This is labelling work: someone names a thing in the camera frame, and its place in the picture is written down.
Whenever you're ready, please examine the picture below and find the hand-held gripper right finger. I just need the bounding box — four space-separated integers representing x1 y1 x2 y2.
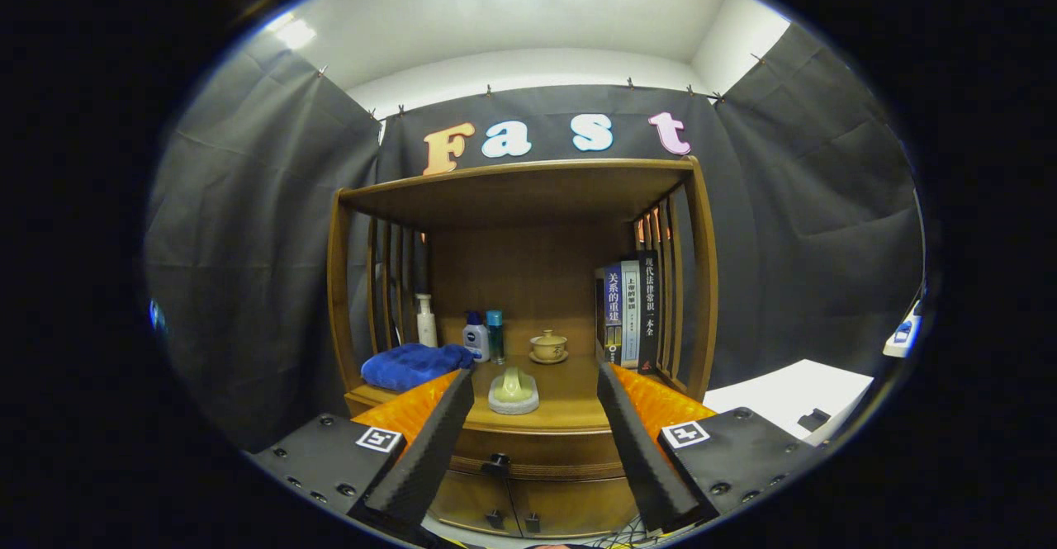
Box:
596 361 827 533

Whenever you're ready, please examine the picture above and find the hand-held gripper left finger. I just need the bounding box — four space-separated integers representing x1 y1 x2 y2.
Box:
248 367 476 537

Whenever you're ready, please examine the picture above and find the wooden drawer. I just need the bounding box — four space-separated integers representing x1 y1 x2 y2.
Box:
345 392 630 481

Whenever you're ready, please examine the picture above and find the wooden countertop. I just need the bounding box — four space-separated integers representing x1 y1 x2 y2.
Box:
345 355 694 436

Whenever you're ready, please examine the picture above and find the wooden cabinet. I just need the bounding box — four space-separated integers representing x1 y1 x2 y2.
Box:
326 157 719 540

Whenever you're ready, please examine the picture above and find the blue folded towel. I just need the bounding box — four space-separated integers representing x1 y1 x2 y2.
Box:
361 343 480 393

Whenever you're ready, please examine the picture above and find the white bottle with blue cap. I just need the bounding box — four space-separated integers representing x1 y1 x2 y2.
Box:
462 310 491 363

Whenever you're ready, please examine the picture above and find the white pump bottle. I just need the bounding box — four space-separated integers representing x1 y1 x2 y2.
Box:
415 293 438 348

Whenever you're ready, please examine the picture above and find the beige lidded teacup with saucer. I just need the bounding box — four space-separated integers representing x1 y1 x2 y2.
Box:
529 329 569 365

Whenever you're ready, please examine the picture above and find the white wall shelf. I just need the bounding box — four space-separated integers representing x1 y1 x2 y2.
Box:
882 301 924 358

